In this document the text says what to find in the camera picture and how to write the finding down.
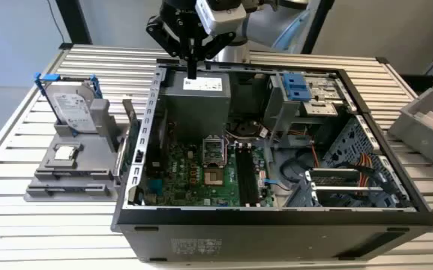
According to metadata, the CPU socket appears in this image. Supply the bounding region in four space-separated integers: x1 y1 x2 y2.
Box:
203 168 227 187

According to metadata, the black frame post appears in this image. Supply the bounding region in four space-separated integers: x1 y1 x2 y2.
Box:
299 0 334 55
56 0 93 46

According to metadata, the pale grey block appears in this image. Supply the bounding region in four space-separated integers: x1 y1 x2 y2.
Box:
413 110 433 128

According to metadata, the grey metal drive cage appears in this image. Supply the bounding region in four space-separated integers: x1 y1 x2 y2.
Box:
263 71 347 133

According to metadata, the metal socket cover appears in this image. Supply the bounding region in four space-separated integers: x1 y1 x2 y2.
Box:
203 135 227 167

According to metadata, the black graphics card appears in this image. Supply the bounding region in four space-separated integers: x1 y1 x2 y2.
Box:
120 98 145 183

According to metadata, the metal disk bay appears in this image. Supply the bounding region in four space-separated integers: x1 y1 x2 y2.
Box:
305 167 386 206

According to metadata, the black RAM slot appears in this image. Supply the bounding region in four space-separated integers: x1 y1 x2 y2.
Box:
235 142 247 206
246 142 259 206

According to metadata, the dark RAM stick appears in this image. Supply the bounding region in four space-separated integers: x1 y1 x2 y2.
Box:
52 173 104 179
44 187 97 194

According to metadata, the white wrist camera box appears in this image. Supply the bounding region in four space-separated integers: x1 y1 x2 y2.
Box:
194 0 247 37

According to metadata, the grey parts rack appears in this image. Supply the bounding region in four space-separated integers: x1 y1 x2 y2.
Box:
24 98 142 203

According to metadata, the blue disk carrier clip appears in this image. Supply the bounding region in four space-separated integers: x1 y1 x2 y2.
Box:
281 73 311 102

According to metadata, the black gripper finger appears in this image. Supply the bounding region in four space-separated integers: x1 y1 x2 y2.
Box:
145 16 193 79
191 31 237 79

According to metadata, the round black speaker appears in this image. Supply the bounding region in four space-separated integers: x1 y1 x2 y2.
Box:
233 119 262 139

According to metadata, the grey power supply unit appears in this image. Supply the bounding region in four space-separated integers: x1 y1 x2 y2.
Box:
161 70 233 142

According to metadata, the blue disk carrier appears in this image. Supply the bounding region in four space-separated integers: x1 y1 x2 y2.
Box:
33 72 104 138

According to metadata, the silver CPU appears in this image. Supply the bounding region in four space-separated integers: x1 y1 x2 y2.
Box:
54 146 77 161

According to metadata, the orange and red wire bundle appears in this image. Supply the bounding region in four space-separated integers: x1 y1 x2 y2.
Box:
353 153 375 198

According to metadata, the black open PC case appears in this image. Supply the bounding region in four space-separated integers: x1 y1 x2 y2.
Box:
110 58 433 263

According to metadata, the blue looped wire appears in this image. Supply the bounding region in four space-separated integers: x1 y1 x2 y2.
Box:
278 154 307 187

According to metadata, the silver hard disk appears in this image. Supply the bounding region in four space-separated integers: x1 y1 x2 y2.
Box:
44 81 98 133

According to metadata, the green motherboard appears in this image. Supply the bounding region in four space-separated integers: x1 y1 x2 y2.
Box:
144 139 277 208

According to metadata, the thin black cable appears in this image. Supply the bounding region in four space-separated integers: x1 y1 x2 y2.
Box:
48 0 68 43

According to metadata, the thin orange wire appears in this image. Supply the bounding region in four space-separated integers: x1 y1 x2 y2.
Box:
310 139 321 170

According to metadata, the grey plastic bin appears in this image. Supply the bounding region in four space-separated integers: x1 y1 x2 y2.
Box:
387 88 433 167

